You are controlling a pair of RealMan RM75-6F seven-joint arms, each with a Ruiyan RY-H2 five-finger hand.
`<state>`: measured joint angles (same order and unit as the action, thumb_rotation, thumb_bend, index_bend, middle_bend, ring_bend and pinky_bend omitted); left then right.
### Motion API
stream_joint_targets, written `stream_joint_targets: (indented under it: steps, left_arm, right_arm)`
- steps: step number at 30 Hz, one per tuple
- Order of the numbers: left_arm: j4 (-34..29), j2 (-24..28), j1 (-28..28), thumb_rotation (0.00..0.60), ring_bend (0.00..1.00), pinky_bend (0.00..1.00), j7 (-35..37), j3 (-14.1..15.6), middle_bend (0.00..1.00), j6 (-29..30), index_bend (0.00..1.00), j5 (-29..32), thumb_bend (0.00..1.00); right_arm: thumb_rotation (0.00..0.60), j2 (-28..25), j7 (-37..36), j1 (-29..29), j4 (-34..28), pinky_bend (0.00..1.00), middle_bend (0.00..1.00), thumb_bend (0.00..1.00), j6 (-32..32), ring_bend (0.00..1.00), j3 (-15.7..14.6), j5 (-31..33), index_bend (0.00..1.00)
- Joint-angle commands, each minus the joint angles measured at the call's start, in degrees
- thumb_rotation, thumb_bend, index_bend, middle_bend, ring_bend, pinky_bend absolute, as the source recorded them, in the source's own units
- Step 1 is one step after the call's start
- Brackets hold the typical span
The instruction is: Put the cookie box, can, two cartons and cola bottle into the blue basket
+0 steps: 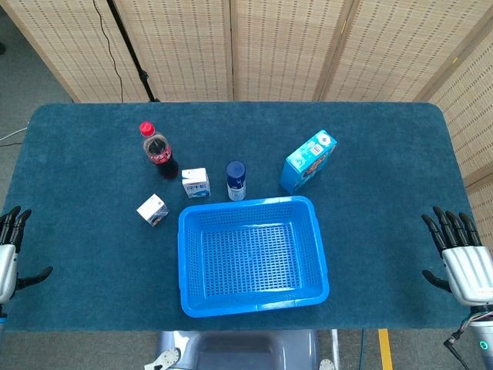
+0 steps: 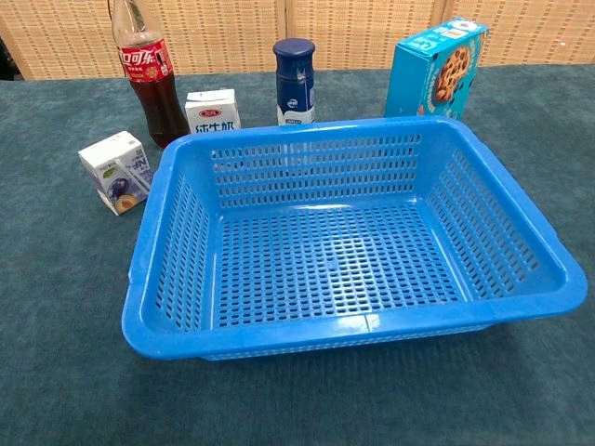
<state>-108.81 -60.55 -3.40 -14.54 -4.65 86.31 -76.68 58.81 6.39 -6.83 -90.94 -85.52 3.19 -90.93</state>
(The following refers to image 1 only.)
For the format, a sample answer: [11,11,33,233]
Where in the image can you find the right black-silver robot hand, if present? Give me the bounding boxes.
[421,206,493,308]

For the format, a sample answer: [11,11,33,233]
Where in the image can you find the left black-silver robot hand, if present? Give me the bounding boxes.
[0,206,54,309]

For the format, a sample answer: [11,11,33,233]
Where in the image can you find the small white drink carton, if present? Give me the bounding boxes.
[136,193,170,228]

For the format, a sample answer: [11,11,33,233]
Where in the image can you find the cola bottle red cap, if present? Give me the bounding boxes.
[139,121,179,180]

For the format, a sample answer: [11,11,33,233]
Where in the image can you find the blue chocolate cookie box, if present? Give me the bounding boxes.
[280,129,338,194]

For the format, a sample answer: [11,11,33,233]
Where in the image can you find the white-blue pure milk carton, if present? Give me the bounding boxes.
[181,167,212,200]

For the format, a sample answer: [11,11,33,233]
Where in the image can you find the dark blue bottle cap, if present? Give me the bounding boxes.
[225,160,247,202]

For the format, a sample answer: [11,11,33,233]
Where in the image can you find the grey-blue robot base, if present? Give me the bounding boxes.
[144,329,332,370]

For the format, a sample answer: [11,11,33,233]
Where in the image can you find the blue perforated plastic basket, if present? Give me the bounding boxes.
[177,195,331,318]

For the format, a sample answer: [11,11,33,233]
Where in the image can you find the teal table cloth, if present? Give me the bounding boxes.
[0,101,493,333]

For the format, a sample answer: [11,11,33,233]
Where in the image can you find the yellow floor tape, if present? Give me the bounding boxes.
[377,328,394,370]

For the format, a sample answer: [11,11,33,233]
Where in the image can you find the white metal table leg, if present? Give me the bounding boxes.
[330,329,342,369]

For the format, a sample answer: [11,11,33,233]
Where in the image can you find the black tripod stand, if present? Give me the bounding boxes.
[106,0,161,103]

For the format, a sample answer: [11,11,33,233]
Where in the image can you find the bamboo folding screen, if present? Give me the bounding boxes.
[0,0,493,240]

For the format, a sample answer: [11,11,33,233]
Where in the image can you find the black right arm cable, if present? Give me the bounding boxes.
[443,314,482,370]

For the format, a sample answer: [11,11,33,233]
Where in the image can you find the white floor cable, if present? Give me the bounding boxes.
[0,126,29,148]

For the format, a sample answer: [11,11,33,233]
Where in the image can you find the blue floor cable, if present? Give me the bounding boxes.
[358,328,367,370]

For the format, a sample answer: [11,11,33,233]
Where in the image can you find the thin black hanging cable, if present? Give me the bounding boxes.
[92,0,125,103]

